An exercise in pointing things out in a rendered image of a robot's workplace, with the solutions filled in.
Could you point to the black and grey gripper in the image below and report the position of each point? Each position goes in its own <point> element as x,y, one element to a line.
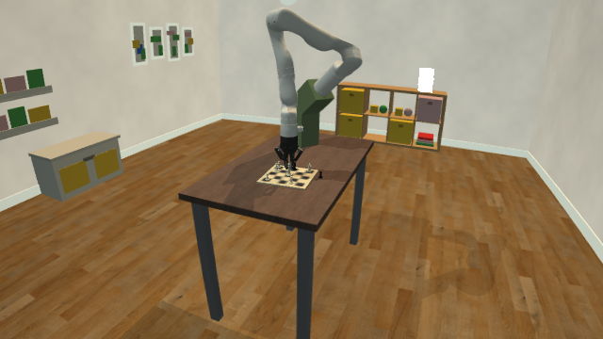
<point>289,145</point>

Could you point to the chessboard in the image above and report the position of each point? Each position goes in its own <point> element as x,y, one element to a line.
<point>301,178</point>

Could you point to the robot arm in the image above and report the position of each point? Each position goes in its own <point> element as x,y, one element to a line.
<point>284,19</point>

